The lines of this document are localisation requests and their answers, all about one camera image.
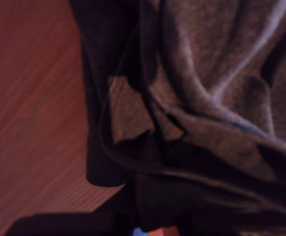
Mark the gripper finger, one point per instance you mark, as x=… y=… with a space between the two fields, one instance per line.
x=206 y=226
x=123 y=211

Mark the dark grey underwear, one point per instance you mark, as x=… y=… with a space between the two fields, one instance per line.
x=206 y=73

